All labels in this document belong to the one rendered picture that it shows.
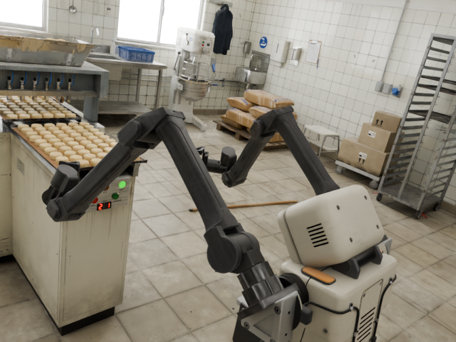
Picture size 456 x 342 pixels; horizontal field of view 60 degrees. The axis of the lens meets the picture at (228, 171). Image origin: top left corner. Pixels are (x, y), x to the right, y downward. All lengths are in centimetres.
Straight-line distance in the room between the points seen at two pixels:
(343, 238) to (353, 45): 508
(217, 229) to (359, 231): 31
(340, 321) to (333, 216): 21
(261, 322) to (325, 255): 19
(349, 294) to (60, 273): 141
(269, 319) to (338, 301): 14
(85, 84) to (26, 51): 37
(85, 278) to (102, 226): 27
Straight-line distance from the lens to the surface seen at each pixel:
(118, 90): 613
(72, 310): 214
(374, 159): 505
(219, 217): 86
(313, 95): 615
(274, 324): 83
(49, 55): 238
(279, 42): 657
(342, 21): 601
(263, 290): 82
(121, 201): 187
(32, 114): 242
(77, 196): 118
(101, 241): 197
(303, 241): 89
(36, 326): 232
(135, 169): 184
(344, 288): 87
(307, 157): 122
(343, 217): 88
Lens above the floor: 157
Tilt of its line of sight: 20 degrees down
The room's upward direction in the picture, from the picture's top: 11 degrees clockwise
